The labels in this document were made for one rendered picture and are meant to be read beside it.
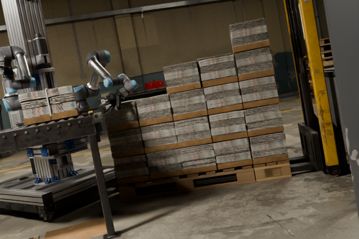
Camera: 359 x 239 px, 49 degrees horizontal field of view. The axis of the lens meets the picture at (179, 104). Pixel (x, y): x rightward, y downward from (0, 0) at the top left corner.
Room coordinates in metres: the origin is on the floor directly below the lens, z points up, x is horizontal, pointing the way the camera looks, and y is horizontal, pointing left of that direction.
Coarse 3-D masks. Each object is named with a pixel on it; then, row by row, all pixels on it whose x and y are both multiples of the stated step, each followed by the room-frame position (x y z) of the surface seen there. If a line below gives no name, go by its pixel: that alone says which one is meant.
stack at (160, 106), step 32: (160, 96) 3.24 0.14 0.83; (192, 96) 3.20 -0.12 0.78; (224, 96) 3.17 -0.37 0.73; (160, 128) 3.24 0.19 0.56; (192, 128) 3.20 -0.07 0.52; (224, 128) 3.17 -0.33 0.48; (128, 160) 3.30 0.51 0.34; (160, 160) 3.26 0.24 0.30; (192, 160) 3.22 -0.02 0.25; (224, 160) 3.18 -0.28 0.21; (128, 192) 3.30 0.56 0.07; (160, 192) 3.28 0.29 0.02
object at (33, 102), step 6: (18, 96) 2.78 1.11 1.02; (24, 96) 2.78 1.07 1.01; (30, 96) 2.79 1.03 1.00; (36, 96) 2.80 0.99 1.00; (24, 102) 2.79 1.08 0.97; (30, 102) 2.79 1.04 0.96; (36, 102) 2.80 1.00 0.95; (42, 102) 2.81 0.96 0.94; (24, 108) 2.78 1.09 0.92; (30, 108) 2.79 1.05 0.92; (36, 108) 2.81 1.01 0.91; (42, 108) 2.81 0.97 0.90; (24, 114) 2.79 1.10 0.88; (30, 114) 2.80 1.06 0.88; (36, 114) 2.80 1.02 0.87; (42, 114) 2.81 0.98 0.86
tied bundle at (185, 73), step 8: (184, 64) 3.21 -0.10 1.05; (192, 64) 3.20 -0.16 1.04; (168, 72) 3.22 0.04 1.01; (176, 72) 3.22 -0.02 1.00; (184, 72) 3.21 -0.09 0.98; (192, 72) 3.20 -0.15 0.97; (200, 72) 3.50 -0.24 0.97; (168, 80) 3.22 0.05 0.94; (176, 80) 3.22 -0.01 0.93; (184, 80) 3.21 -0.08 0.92; (192, 80) 3.20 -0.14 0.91; (200, 80) 3.20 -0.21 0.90
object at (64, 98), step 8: (56, 88) 2.83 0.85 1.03; (64, 88) 2.85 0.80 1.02; (72, 88) 2.90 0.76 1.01; (56, 96) 2.83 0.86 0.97; (64, 96) 2.84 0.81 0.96; (72, 96) 2.86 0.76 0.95; (56, 104) 2.83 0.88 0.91; (64, 104) 2.85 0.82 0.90; (72, 104) 2.86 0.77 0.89; (56, 112) 2.83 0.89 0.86
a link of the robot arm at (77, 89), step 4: (76, 88) 3.65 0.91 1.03; (80, 88) 3.66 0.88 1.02; (84, 88) 3.70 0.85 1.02; (76, 92) 3.64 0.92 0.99; (80, 92) 3.65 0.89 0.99; (84, 92) 3.68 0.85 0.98; (88, 92) 3.70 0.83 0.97; (76, 96) 3.64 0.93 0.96; (80, 96) 3.65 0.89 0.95; (84, 96) 3.68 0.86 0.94; (88, 96) 3.72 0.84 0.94
